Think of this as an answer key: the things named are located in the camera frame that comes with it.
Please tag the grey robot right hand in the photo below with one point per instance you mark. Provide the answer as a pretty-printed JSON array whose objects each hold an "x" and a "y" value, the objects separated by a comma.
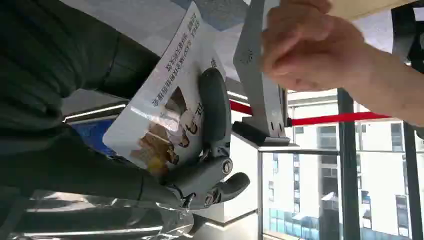
[{"x": 99, "y": 172}]

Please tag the blue panel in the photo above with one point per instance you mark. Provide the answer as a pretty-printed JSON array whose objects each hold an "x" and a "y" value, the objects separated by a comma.
[{"x": 96, "y": 136}]

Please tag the clear plastic film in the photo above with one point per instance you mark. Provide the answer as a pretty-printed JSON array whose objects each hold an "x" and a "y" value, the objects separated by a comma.
[{"x": 99, "y": 218}]

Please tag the silver kiosk stand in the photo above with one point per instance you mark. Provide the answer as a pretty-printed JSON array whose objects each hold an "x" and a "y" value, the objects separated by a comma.
[{"x": 258, "y": 86}]

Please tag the person's left hand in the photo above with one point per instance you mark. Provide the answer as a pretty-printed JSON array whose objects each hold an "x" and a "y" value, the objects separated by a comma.
[{"x": 308, "y": 49}]

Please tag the white building outside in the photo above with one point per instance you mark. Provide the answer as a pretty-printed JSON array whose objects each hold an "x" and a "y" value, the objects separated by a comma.
[{"x": 381, "y": 172}]

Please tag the person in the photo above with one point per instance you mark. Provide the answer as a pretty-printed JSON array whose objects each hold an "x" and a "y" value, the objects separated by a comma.
[{"x": 409, "y": 36}]

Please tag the dark window post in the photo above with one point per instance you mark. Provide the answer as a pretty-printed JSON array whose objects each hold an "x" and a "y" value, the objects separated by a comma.
[
  {"x": 348, "y": 172},
  {"x": 412, "y": 185}
]

